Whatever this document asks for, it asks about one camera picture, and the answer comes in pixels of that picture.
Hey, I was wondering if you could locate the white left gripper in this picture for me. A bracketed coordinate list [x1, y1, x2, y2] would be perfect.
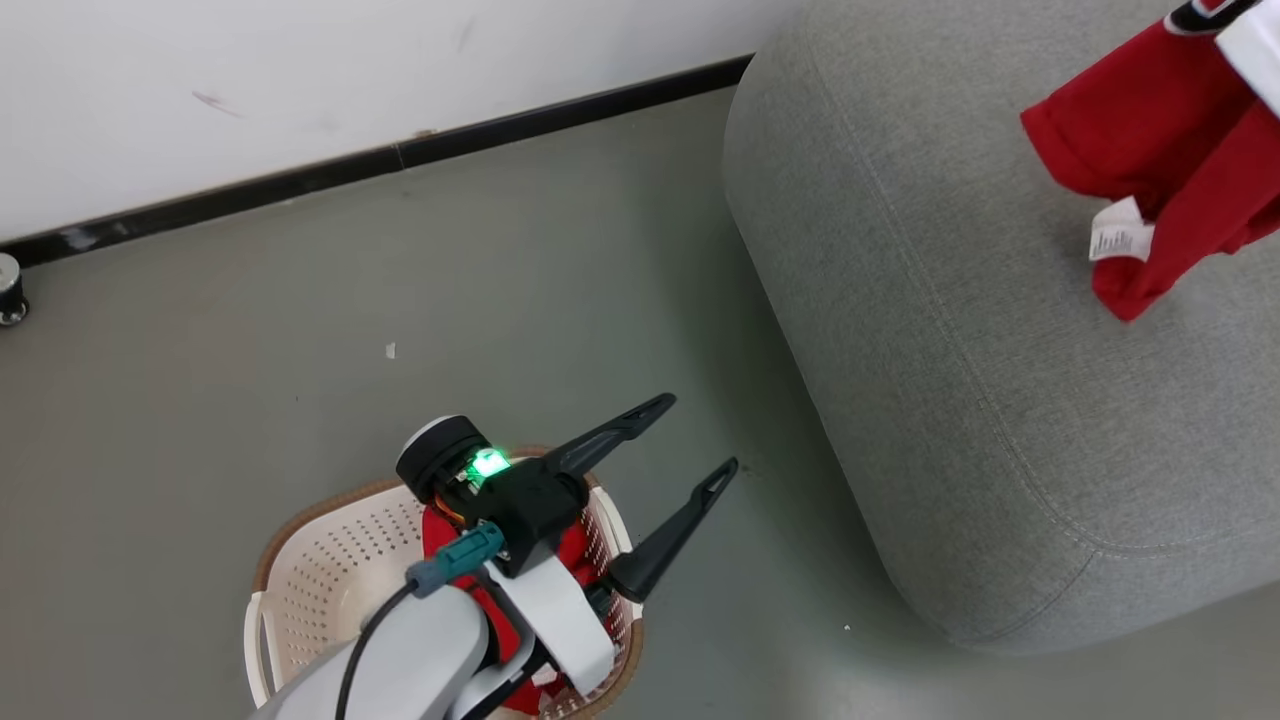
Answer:
[397, 393, 740, 701]

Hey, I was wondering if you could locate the red garment white stripe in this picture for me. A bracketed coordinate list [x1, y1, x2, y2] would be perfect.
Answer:
[420, 500, 611, 716]

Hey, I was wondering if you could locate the red jersey black white print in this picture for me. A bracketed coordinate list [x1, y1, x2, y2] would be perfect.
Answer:
[1020, 0, 1280, 323]

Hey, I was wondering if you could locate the grey fabric sofa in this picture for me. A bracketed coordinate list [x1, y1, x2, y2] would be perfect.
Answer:
[722, 0, 1280, 656]

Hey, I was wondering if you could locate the cream perforated laundry basket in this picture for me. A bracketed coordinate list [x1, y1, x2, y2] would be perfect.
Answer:
[243, 445, 644, 720]

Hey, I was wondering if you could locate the left black cable teal connector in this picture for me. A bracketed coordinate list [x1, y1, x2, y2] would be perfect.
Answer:
[335, 520, 506, 720]

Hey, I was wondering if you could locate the black wall baseboard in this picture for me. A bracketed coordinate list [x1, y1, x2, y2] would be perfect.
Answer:
[0, 53, 754, 269]

